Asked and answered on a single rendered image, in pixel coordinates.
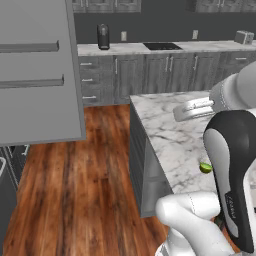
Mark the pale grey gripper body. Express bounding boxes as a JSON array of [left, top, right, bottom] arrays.
[[172, 97, 216, 123]]

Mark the green kiwi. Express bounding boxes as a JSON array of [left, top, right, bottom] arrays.
[[198, 161, 214, 175]]

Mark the grey fridge door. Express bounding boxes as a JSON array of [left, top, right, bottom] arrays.
[[0, 0, 88, 147]]

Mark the grey base cupboard run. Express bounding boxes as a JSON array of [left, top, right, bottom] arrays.
[[77, 50, 256, 107]]

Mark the black hob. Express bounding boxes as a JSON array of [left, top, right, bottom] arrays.
[[142, 41, 184, 52]]

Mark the grey island cupboard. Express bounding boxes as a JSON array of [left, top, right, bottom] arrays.
[[128, 99, 175, 220]]

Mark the silver toaster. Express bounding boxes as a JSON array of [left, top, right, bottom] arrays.
[[233, 29, 255, 46]]

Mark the black coffee machine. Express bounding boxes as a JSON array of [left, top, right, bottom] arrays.
[[96, 23, 112, 51]]

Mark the dark grey cupboard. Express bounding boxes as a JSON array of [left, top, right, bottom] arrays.
[[0, 144, 32, 242]]

